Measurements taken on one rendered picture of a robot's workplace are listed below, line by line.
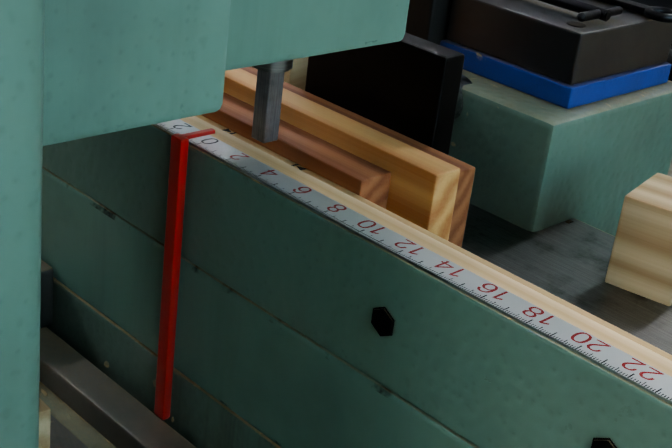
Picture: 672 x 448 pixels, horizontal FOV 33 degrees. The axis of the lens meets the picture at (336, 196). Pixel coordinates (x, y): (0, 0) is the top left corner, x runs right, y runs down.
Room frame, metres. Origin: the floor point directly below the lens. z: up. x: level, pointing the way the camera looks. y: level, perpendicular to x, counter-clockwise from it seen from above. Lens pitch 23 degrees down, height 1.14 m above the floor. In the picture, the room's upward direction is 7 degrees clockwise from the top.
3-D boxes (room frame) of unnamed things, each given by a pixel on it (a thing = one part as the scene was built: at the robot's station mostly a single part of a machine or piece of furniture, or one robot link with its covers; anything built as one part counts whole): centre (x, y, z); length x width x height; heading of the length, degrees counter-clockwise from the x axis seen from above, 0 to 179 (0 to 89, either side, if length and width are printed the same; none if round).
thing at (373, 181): (0.53, 0.05, 0.92); 0.18 x 0.02 x 0.05; 47
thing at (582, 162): (0.63, -0.10, 0.92); 0.15 x 0.13 x 0.09; 47
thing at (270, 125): (0.50, 0.04, 0.97); 0.01 x 0.01 x 0.05; 47
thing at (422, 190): (0.54, 0.03, 0.93); 0.22 x 0.02 x 0.06; 47
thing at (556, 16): (0.64, -0.09, 0.99); 0.13 x 0.11 x 0.06; 47
